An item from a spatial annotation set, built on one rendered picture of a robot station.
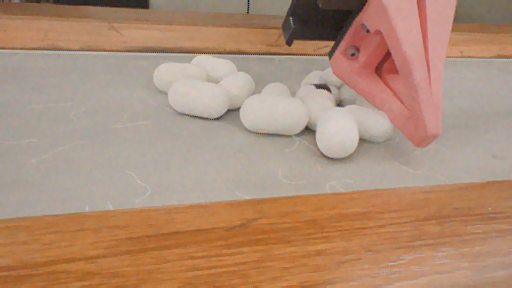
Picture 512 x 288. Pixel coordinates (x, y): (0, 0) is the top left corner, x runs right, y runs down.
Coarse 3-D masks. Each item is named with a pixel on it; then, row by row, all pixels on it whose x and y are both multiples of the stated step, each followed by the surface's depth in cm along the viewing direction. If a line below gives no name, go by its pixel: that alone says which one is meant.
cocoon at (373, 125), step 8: (352, 112) 25; (360, 112) 25; (368, 112) 25; (376, 112) 25; (360, 120) 25; (368, 120) 25; (376, 120) 25; (384, 120) 25; (360, 128) 25; (368, 128) 25; (376, 128) 25; (384, 128) 25; (392, 128) 25; (360, 136) 26; (368, 136) 25; (376, 136) 25; (384, 136) 25
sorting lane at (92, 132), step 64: (0, 64) 34; (64, 64) 36; (128, 64) 37; (256, 64) 41; (320, 64) 43; (448, 64) 48; (0, 128) 23; (64, 128) 24; (128, 128) 25; (192, 128) 26; (448, 128) 29; (0, 192) 18; (64, 192) 18; (128, 192) 19; (192, 192) 19; (256, 192) 19; (320, 192) 20
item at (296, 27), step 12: (300, 0) 26; (288, 12) 27; (300, 12) 27; (312, 12) 27; (324, 12) 27; (336, 12) 28; (348, 12) 28; (288, 24) 27; (300, 24) 27; (312, 24) 28; (324, 24) 28; (336, 24) 28; (288, 36) 28; (300, 36) 28; (312, 36) 28; (324, 36) 28; (336, 36) 29
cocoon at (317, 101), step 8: (312, 96) 27; (320, 96) 26; (328, 96) 27; (312, 104) 26; (320, 104) 26; (328, 104) 26; (312, 112) 26; (320, 112) 26; (312, 120) 26; (312, 128) 26
